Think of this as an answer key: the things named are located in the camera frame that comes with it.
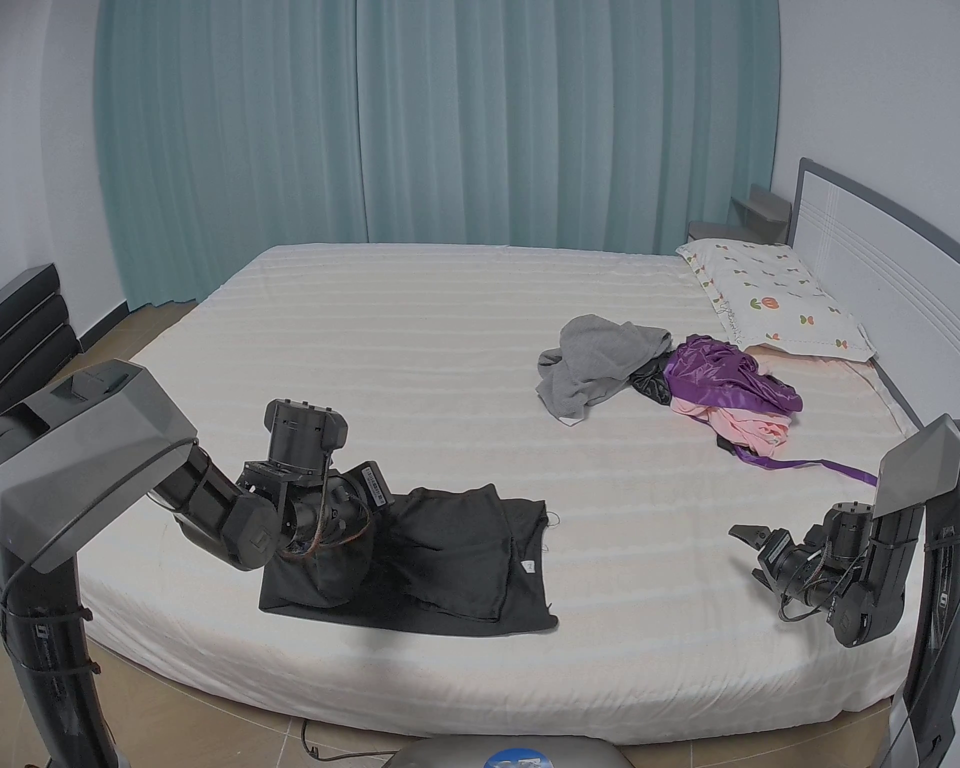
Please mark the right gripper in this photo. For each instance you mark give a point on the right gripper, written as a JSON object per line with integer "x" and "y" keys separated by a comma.
{"x": 799, "y": 574}

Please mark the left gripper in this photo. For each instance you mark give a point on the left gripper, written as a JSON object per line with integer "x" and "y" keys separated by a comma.
{"x": 330, "y": 525}

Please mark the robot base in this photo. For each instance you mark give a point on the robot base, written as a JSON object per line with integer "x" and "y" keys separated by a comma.
{"x": 502, "y": 754}

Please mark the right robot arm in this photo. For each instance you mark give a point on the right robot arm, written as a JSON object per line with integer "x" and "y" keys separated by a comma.
{"x": 911, "y": 465}

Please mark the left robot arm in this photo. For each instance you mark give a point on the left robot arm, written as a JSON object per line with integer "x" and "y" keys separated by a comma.
{"x": 90, "y": 450}

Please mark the bed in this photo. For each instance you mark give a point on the bed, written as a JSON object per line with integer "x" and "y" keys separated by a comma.
{"x": 412, "y": 337}

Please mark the pink garment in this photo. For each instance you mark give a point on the pink garment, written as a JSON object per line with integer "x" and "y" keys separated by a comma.
{"x": 742, "y": 427}

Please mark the purple garment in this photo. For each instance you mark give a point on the purple garment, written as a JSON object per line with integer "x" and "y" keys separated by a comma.
{"x": 720, "y": 375}

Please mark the black glossy garment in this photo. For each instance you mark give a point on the black glossy garment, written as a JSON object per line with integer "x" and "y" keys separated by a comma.
{"x": 654, "y": 386}

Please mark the grey garment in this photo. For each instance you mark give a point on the grey garment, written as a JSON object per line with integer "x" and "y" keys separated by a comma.
{"x": 592, "y": 360}

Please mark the white printed pillow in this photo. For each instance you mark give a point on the white printed pillow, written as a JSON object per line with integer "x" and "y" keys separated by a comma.
{"x": 772, "y": 292}

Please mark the grey bedside table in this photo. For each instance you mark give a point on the grey bedside table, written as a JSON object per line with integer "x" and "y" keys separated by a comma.
{"x": 765, "y": 204}

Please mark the black chest of drawers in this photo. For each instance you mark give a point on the black chest of drawers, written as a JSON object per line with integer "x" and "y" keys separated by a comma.
{"x": 30, "y": 322}

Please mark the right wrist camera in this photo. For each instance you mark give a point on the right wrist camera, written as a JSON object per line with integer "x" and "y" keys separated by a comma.
{"x": 817, "y": 537}

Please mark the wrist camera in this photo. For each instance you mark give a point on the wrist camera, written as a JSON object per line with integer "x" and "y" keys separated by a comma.
{"x": 817, "y": 537}
{"x": 377, "y": 487}

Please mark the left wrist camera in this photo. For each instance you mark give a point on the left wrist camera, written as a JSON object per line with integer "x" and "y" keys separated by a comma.
{"x": 377, "y": 487}

